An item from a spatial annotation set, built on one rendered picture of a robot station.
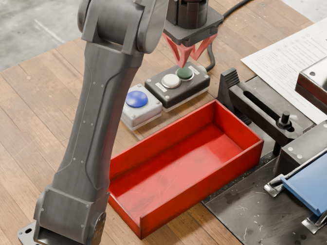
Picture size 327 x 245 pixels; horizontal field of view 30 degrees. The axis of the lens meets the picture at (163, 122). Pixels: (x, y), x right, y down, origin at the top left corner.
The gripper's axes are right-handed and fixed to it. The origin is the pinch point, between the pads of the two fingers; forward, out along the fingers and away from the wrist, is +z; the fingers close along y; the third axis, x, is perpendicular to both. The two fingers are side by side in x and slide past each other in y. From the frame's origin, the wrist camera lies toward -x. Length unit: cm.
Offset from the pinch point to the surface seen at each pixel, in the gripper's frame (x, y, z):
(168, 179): 15.7, 16.7, 6.1
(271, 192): 31.0, 10.0, -1.6
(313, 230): 39.1, 10.0, -1.6
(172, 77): -0.2, 3.1, 3.0
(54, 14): -140, -45, 97
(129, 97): -0.6, 12.5, 2.9
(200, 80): 2.9, -1.1, 3.9
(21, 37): -135, -25, 97
